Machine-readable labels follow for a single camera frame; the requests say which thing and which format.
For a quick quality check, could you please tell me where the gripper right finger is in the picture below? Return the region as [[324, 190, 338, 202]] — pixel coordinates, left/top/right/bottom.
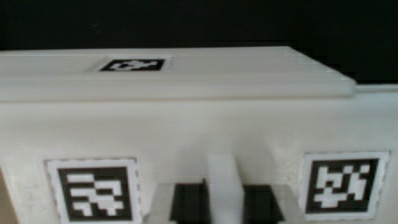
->
[[244, 184, 304, 224]]

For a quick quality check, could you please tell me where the white cabinet body box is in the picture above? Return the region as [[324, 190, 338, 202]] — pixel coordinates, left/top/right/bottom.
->
[[0, 46, 398, 103]]

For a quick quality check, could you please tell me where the white cabinet door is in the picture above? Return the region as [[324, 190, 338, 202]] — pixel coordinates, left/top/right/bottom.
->
[[228, 91, 398, 224], [0, 101, 231, 224]]

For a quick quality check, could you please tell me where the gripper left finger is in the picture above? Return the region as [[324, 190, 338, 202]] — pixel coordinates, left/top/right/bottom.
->
[[148, 178, 210, 224]]

